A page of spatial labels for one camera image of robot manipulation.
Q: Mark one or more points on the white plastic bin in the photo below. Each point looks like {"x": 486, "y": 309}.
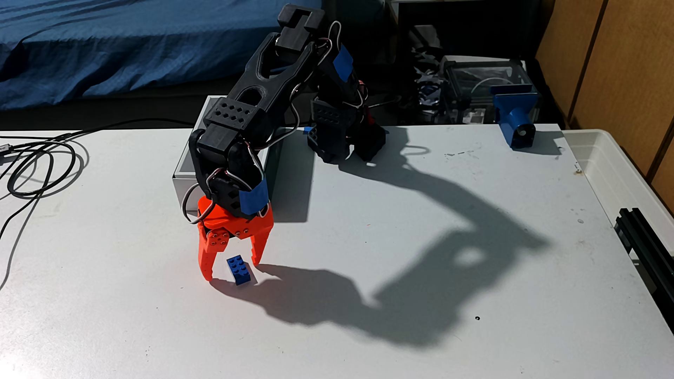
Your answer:
{"x": 605, "y": 163}

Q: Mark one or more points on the black and white patterned bag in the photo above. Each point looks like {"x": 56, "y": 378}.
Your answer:
{"x": 427, "y": 89}

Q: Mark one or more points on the clear plastic container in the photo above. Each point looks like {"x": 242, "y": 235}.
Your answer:
{"x": 484, "y": 79}

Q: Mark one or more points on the blue bed sheet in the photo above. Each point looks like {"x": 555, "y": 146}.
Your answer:
{"x": 131, "y": 42}

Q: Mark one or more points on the wooden cabinet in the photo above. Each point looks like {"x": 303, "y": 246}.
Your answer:
{"x": 616, "y": 63}

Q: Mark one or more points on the blue printed clamp mount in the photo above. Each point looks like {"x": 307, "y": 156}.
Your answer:
{"x": 513, "y": 113}

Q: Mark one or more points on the white cardboard box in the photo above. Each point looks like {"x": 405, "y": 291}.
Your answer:
{"x": 181, "y": 181}

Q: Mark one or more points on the black aluminium rail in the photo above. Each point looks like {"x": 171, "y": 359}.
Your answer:
{"x": 645, "y": 247}

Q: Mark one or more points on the blue tape piece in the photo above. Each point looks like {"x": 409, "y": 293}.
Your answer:
{"x": 343, "y": 62}
{"x": 254, "y": 199}

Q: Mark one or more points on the blue toy brick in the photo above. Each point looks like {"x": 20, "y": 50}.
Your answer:
{"x": 239, "y": 270}

